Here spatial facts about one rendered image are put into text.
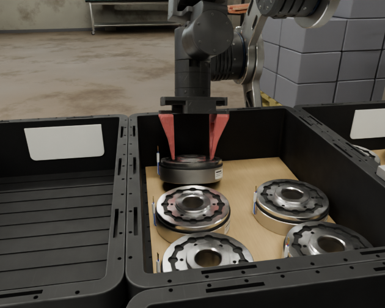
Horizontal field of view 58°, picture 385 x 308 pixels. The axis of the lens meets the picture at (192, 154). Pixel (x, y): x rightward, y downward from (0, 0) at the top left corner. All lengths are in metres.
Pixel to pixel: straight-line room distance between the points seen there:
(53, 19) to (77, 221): 10.18
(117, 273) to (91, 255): 0.18
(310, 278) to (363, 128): 0.50
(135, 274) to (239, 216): 0.26
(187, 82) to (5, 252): 0.34
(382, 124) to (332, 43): 2.41
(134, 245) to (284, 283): 0.13
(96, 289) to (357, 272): 0.20
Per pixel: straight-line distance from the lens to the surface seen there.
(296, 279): 0.29
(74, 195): 0.59
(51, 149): 0.65
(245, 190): 0.58
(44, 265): 0.47
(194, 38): 0.47
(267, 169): 0.65
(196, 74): 0.54
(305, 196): 0.51
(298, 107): 0.67
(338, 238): 0.45
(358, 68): 3.38
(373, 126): 0.77
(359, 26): 3.27
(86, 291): 0.28
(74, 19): 10.58
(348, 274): 0.31
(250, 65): 1.34
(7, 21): 10.82
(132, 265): 0.30
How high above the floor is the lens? 1.13
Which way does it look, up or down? 26 degrees down
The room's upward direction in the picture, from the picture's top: straight up
